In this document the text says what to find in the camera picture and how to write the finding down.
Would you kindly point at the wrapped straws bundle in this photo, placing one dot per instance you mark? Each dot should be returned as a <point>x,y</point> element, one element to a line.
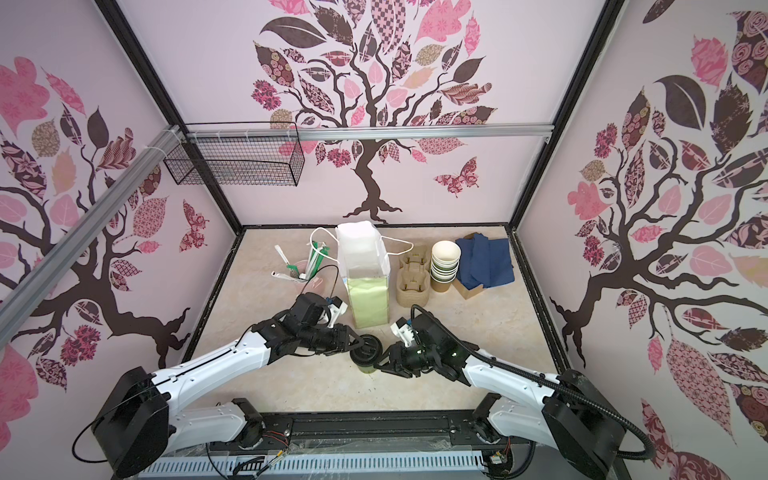
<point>318,253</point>

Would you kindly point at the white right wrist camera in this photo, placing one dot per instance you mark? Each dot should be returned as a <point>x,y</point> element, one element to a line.
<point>403,330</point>

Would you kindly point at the black wire basket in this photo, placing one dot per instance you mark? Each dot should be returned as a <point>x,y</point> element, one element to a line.
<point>259,153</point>

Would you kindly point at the pink straw holder cup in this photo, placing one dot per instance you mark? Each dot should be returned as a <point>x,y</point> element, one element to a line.
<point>316,285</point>

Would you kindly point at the brown cardboard napkin box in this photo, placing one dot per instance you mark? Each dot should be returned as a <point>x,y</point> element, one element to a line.
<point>473,265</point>

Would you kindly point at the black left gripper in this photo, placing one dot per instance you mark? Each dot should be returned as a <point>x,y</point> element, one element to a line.
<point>341,341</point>

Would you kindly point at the blue paper napkins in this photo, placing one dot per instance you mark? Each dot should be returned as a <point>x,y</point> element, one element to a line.
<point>500,270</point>

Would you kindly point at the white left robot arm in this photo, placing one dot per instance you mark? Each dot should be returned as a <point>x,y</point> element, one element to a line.
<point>148,415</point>

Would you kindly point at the green white paper bag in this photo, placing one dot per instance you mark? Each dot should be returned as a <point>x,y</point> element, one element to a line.
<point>363,259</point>

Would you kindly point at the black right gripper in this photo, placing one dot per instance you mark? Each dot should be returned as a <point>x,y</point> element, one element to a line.
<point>398,357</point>

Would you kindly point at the stack of pulp cup carriers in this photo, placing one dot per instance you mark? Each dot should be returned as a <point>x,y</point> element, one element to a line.
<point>413,283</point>

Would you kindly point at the stack of paper cups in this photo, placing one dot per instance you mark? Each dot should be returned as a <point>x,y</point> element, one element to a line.
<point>444,265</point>

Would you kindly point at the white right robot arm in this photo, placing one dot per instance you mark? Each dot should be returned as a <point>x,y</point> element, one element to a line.
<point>564,413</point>

